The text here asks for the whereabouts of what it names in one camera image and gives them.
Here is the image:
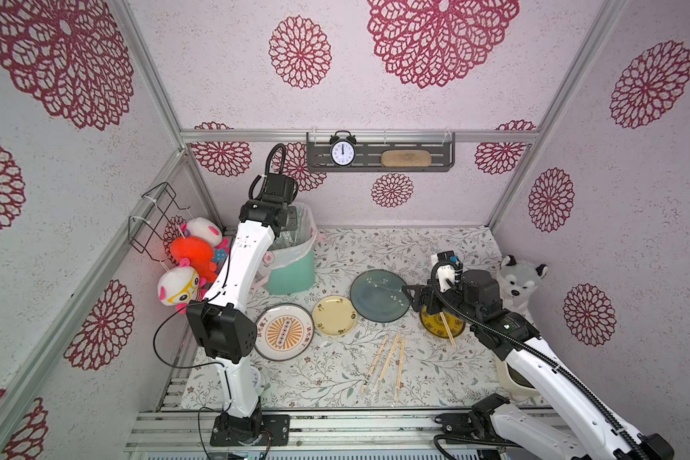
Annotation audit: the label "red plush toy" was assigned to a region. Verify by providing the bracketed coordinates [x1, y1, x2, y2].
[170, 236, 219, 283]

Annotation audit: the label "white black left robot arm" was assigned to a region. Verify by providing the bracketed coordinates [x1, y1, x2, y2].
[186, 143, 298, 449]

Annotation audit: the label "dark green glass plate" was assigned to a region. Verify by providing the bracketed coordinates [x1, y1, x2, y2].
[349, 269, 410, 323]

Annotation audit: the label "green trash bin with bag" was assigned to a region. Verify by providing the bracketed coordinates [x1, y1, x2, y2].
[259, 202, 323, 296]

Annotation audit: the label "white plush with yellow glasses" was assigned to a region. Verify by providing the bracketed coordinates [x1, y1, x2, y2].
[157, 258, 208, 314]

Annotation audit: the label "black alarm clock on shelf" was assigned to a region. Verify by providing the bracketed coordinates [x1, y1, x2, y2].
[329, 130, 358, 167]

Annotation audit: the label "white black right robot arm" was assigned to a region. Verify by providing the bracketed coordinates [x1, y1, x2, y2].
[402, 251, 675, 459]

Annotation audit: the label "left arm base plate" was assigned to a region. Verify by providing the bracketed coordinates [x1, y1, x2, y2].
[209, 412, 291, 448]

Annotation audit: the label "yellow black patterned plate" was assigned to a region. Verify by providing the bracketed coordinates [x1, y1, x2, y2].
[420, 307, 466, 339]

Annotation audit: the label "wooden brush on shelf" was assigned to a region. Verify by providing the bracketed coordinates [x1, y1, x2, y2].
[381, 149, 432, 169]

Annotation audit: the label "grey husky plush toy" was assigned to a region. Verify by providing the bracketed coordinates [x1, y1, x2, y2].
[496, 255, 549, 314]

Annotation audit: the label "white green rectangular tray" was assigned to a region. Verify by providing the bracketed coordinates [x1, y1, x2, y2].
[494, 356, 541, 397]

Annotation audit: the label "white alarm clock on table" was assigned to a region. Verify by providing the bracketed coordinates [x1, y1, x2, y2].
[250, 365, 266, 396]

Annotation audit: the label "white orange patterned plate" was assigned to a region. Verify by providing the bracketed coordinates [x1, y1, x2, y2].
[255, 303, 314, 362]

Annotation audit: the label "grey wall shelf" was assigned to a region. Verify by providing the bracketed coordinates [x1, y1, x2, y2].
[305, 131, 455, 173]

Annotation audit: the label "small pale yellow plate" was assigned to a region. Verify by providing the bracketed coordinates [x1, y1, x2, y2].
[312, 296, 358, 337]

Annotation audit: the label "disposable chopsticks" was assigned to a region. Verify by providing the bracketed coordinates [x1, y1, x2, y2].
[377, 333, 401, 386]
[440, 312, 456, 348]
[360, 335, 389, 394]
[393, 335, 406, 404]

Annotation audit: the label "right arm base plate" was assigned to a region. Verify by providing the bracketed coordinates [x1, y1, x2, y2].
[433, 394, 518, 447]

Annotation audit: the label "black wire wall basket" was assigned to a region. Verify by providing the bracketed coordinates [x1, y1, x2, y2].
[126, 181, 194, 264]

